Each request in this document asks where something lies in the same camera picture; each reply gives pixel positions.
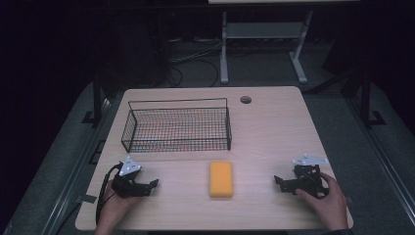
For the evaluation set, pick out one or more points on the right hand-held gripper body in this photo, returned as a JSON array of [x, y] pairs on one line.
[[306, 182]]

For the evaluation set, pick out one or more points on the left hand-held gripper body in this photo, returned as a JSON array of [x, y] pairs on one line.
[[125, 187]]

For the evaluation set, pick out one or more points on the orange sponge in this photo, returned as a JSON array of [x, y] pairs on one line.
[[221, 179]]

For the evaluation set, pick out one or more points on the person's left hand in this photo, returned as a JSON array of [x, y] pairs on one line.
[[114, 209]]

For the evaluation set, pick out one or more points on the person's right hand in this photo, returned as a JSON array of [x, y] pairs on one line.
[[329, 205]]

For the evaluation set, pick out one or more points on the black metal stand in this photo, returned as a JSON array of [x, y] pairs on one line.
[[97, 98], [367, 98]]

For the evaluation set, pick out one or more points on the grey floor rail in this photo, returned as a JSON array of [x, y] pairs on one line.
[[385, 163], [75, 169]]

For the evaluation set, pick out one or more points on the white metal table frame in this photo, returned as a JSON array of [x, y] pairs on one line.
[[261, 31]]

